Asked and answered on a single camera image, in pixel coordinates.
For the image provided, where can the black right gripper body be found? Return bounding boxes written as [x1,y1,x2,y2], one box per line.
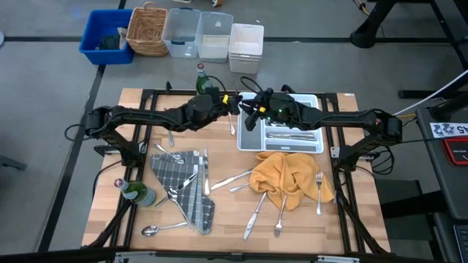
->
[257,94,299,124]

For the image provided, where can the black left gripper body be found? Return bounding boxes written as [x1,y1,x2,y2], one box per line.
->
[214,94,238,117]

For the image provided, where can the white plastic cutlery tray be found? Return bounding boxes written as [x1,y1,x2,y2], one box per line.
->
[236,91,325,155]

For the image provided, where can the green glass water bottle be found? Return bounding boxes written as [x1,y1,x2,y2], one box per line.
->
[113,178,158,208]
[195,63,214,96]

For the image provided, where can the white plastic bin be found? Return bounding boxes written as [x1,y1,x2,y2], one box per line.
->
[227,23,265,75]

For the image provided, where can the clear plastic storage bin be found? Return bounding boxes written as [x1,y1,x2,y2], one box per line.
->
[195,11,235,64]

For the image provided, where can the yellow waffle cloth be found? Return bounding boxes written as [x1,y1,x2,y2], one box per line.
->
[249,151,336,213]

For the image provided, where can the silver cutlery pieces on table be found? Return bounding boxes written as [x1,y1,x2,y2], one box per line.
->
[228,182,251,194]

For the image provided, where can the clear bin with blue latches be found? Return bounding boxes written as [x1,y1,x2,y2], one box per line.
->
[161,7,203,60]

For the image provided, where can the grey checked cloth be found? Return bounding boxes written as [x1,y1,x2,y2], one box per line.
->
[149,149,216,236]

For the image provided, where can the wicker basket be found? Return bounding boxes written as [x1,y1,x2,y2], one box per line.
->
[125,1,170,58]

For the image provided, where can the blue plastic bin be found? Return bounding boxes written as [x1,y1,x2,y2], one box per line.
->
[78,8,135,66]

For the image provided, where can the dark cloth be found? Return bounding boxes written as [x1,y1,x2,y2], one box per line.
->
[97,33,122,51]

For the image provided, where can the red framed device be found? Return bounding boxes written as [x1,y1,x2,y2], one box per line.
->
[441,137,468,166]

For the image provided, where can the white printed label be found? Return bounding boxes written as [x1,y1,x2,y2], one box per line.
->
[429,122,468,140]

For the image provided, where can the black desk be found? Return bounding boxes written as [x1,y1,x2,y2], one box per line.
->
[415,93,468,221]

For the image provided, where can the grey keyboard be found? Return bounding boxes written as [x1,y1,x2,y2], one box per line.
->
[453,224,468,263]

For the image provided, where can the grey furniture foot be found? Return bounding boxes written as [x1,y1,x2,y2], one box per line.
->
[0,154,29,171]

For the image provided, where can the black left camera cable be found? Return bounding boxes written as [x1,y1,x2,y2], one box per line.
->
[207,75,230,102]

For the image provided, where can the black camera cable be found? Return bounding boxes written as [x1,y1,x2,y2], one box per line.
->
[207,75,230,102]
[239,75,273,96]

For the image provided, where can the black right camera cable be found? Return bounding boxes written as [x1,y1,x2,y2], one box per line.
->
[239,75,273,96]

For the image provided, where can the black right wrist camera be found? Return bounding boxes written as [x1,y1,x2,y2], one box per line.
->
[260,86,276,102]

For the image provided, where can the black pedestal base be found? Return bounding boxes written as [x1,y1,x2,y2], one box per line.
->
[350,0,389,50]

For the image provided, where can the black cable bundle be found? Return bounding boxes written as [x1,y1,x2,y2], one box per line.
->
[369,144,396,176]

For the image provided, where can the black desk leg frame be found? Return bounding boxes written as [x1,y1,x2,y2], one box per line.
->
[397,0,468,100]

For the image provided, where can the black power cable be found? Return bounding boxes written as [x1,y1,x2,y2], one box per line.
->
[91,159,125,201]

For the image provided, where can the white cable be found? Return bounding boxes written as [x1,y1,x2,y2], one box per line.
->
[392,68,468,117]

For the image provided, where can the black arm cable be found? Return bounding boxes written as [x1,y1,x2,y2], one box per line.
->
[64,123,91,142]

